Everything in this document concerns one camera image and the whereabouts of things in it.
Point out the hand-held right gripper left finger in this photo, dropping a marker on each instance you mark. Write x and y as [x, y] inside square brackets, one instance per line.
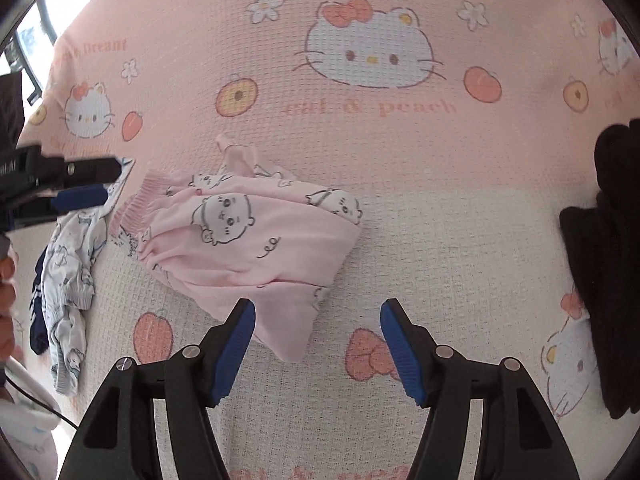
[235, 345]

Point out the white cartoon print pajama garment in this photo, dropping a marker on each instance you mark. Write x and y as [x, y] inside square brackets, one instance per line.
[65, 270]

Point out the person's printed clothing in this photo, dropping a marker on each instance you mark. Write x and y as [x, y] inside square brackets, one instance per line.
[25, 445]

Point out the window with metal frame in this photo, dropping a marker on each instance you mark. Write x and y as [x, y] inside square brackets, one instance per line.
[30, 35]

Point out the pink cartoon print pajama garment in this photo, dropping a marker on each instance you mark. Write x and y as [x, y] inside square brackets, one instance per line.
[240, 250]

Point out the navy white-striped garment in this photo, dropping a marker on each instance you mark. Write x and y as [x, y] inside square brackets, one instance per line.
[37, 330]

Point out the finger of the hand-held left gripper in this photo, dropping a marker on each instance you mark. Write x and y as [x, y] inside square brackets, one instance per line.
[80, 197]
[85, 170]

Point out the person's left hand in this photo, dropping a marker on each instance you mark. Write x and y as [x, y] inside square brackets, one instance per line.
[6, 300]

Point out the pink printed blanket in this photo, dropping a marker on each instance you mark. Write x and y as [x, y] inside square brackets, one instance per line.
[400, 185]

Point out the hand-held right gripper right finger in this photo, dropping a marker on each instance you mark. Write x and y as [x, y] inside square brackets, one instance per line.
[402, 350]

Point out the black fleece garment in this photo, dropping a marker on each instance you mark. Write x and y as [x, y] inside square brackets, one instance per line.
[610, 260]

